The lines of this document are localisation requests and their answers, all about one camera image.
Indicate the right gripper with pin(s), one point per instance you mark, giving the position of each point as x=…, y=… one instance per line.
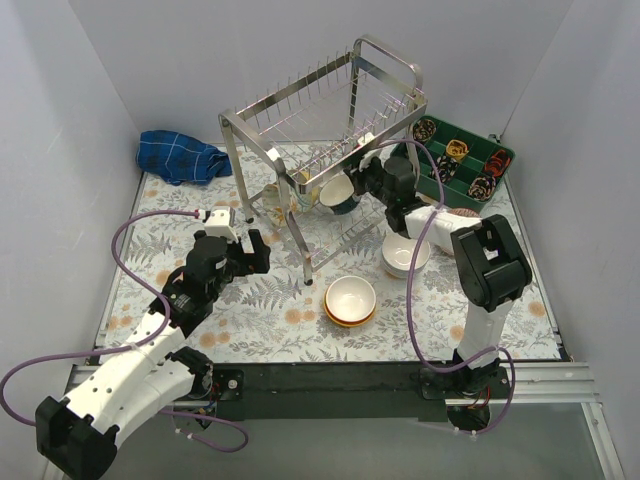
x=365, y=176

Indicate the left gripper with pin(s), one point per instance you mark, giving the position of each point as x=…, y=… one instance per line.
x=245, y=256

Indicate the dark teal bowl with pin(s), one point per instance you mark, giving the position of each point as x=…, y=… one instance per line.
x=335, y=196

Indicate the yellow sun patterned bowl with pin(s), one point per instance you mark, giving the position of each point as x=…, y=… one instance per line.
x=307, y=200

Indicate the cream floral bowl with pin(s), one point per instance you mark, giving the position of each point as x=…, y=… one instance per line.
x=276, y=204

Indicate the white grey-rimmed bowl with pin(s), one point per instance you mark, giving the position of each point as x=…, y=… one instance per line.
x=397, y=252

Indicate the plain white ribbed bowl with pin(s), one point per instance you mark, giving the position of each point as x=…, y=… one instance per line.
x=401, y=274

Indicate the red patterned bowl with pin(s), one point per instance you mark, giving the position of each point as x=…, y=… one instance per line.
x=464, y=212

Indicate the orange and white bowl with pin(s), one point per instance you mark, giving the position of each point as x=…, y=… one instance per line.
x=351, y=297

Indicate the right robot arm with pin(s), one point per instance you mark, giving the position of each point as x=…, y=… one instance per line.
x=492, y=268

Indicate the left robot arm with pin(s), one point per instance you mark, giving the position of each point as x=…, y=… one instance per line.
x=82, y=432

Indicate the steel two-tier dish rack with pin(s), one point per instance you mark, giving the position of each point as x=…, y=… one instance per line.
x=312, y=122

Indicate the rolled dark floral sock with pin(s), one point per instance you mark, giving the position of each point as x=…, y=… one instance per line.
x=424, y=129

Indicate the green compartment tray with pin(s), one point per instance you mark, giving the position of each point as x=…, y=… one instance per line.
x=459, y=166

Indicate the floral table mat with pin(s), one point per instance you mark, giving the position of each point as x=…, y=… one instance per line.
x=276, y=317

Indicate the blue plaid cloth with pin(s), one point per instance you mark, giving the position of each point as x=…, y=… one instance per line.
x=177, y=158

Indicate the rolled yellow sock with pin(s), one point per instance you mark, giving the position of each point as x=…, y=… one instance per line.
x=457, y=150

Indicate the rolled brown patterned sock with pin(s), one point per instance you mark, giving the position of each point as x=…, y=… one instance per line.
x=482, y=188

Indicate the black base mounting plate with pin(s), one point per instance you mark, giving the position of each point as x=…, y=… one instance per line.
x=351, y=390

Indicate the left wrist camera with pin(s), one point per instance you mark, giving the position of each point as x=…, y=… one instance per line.
x=219, y=222

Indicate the aluminium frame rail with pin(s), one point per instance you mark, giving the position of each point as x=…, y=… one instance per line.
x=537, y=382

